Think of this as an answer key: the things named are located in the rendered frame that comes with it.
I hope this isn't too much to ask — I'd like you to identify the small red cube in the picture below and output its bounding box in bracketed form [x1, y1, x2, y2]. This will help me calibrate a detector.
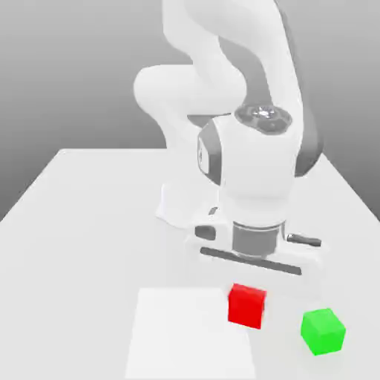
[227, 283, 267, 330]

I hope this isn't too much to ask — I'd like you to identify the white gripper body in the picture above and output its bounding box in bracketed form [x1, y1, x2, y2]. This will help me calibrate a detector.
[184, 234, 323, 298]

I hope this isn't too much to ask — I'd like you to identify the small green cube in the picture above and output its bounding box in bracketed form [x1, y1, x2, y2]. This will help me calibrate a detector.
[300, 307, 347, 357]

